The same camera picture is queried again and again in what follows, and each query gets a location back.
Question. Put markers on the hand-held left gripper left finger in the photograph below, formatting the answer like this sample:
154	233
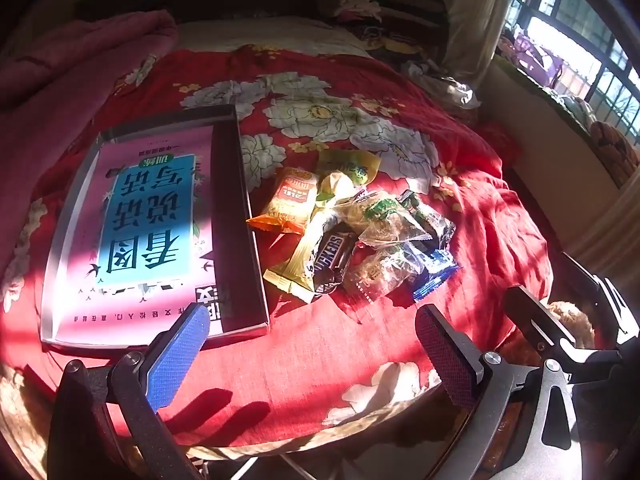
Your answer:
180	355

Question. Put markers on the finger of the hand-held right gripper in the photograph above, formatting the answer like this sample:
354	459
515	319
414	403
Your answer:
612	305
542	322

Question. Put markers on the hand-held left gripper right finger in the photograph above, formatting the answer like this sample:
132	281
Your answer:
447	360

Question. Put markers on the blue snack packet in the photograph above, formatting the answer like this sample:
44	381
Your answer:
435	272

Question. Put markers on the grey cardboard box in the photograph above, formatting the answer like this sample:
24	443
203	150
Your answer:
230	220

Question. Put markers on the brown chocolate bar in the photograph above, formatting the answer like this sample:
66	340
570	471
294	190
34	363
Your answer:
332	260

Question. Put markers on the long yellow wafer packet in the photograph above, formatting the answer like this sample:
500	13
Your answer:
300	255

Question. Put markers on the orange rice cracker packet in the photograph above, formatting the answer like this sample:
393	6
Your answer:
287	200

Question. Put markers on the yellow-green cartoon snack packet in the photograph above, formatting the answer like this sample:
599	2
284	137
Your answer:
350	166

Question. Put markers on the tan fluffy object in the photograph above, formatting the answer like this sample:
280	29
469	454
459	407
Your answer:
572	317

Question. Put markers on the red floral blanket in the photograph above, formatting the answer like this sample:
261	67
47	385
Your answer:
350	360

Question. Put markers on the pink and blue book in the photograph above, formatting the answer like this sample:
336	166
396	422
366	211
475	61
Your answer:
150	230

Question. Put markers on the dark green-label snack packet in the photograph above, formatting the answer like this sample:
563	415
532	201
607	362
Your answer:
435	225

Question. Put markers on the orange patterned cushion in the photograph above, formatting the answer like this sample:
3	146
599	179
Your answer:
612	152

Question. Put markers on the small cream candy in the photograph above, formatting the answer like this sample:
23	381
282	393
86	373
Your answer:
335	185

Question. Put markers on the purple hanging cloth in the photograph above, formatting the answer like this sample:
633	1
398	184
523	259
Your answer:
540	55

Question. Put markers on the barred window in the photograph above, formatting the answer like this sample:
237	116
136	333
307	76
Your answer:
580	25

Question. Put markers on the pink blanket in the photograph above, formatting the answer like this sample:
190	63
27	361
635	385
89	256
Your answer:
60	75

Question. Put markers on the cream curtain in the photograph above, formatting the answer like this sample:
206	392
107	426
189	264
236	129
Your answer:
475	15

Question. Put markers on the white bed sheet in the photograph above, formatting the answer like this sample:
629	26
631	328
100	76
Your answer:
280	35

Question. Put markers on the pile of clothes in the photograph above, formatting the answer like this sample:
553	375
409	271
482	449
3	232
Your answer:
380	25

